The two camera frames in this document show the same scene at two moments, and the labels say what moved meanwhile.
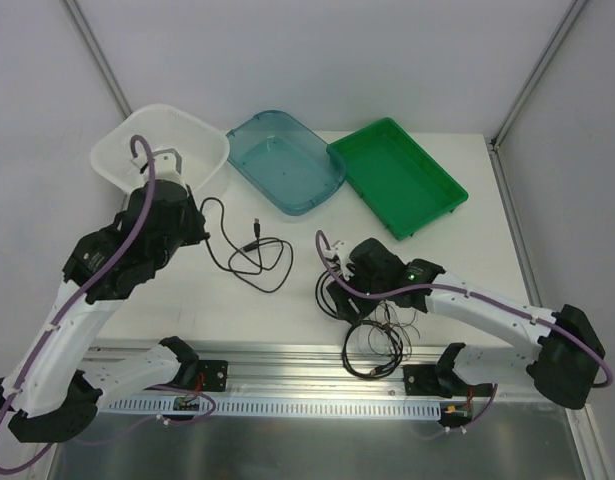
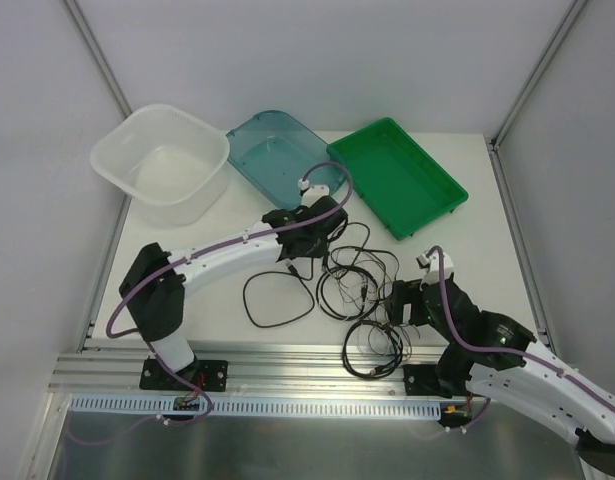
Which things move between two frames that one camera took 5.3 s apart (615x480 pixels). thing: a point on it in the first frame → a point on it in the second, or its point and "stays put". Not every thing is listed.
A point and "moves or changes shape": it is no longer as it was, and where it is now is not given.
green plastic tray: x=404 y=186 stays put
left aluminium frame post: x=73 y=11 stays put
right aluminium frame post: x=569 y=18 stays put
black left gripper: x=188 y=220 → x=329 y=222
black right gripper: x=344 y=304 → x=404 y=307
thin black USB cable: x=267 y=240 moves or changes shape
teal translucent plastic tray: x=282 y=165 stays put
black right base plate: x=421 y=379 stays put
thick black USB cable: x=354 y=324 stays put
